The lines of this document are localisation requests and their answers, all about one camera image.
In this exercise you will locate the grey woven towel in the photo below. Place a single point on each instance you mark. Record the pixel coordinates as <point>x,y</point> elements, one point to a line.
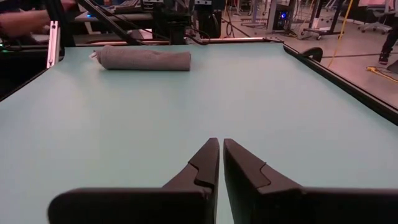
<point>146,59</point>

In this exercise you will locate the black metal table frame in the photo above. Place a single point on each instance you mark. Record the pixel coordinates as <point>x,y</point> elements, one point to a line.
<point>357,90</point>

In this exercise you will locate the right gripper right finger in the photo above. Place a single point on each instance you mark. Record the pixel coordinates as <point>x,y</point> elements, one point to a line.
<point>295,205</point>

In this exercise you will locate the silver aluminium extrusion bar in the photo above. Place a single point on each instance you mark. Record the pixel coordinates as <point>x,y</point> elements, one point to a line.
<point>53,43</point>

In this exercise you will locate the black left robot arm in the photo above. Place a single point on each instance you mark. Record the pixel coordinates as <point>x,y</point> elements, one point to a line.
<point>178,31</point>

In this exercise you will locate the black wheeled stand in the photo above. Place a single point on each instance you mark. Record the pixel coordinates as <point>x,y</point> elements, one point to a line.
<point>323,29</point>

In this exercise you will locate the black table clamp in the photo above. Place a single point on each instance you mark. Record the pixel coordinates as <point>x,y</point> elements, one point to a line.
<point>314,53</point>

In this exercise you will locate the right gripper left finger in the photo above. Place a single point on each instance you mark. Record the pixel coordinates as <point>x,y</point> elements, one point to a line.
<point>140,205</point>

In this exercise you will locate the person's hand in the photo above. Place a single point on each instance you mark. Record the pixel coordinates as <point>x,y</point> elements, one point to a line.
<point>21,23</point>

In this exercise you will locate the person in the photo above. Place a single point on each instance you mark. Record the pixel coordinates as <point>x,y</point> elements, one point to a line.
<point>388,37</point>

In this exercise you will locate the grey office chair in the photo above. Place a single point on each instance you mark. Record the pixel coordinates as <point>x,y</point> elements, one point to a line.
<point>376,23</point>

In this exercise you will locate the grey keyboard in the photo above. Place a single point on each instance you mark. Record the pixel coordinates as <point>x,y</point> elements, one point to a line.
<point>124,5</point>

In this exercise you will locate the computer tower with blue light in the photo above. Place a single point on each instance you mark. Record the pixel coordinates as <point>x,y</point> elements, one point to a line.
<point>282,17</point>

